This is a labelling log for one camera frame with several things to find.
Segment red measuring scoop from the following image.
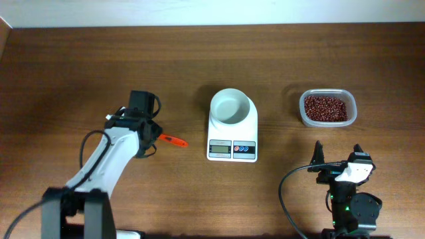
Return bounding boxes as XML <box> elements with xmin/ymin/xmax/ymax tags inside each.
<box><xmin>158</xmin><ymin>133</ymin><xmax>189</xmax><ymax>147</ymax></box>

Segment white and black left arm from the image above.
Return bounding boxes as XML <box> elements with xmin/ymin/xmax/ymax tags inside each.
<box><xmin>41</xmin><ymin>91</ymin><xmax>163</xmax><ymax>239</ymax></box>

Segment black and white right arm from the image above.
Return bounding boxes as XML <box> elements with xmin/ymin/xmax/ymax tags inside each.
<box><xmin>308</xmin><ymin>141</ymin><xmax>383</xmax><ymax>238</ymax></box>

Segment white digital kitchen scale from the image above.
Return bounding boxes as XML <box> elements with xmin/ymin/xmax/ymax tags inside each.
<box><xmin>207</xmin><ymin>98</ymin><xmax>259</xmax><ymax>163</ymax></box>

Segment red adzuki beans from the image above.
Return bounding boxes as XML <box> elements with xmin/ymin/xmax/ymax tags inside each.
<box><xmin>303</xmin><ymin>96</ymin><xmax>348</xmax><ymax>122</ymax></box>

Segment clear plastic container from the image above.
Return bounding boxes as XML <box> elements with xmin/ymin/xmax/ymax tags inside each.
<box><xmin>299</xmin><ymin>89</ymin><xmax>357</xmax><ymax>127</ymax></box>

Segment white round bowl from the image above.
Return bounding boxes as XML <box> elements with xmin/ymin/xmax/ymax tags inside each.
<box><xmin>210</xmin><ymin>88</ymin><xmax>250</xmax><ymax>125</ymax></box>

